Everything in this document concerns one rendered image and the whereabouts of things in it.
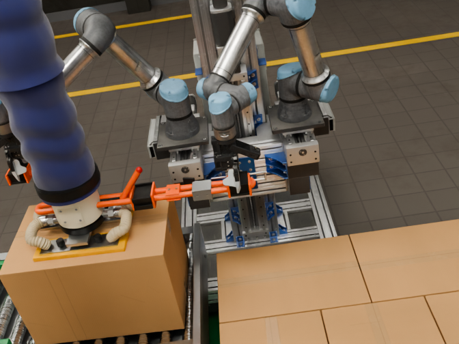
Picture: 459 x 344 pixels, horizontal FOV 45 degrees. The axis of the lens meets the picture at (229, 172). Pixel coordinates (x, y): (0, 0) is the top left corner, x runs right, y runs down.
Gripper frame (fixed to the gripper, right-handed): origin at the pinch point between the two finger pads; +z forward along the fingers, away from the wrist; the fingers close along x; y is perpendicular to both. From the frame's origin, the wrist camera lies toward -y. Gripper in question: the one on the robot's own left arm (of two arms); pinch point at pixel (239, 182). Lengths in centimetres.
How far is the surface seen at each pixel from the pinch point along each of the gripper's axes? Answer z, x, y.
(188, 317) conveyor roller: 53, 13, 28
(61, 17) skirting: 103, -575, 245
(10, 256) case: 13, 11, 87
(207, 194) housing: 0.8, 3.5, 11.5
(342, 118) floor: 107, -218, -73
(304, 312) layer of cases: 53, 17, -18
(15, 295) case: 25, 20, 87
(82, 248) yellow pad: 11, 13, 59
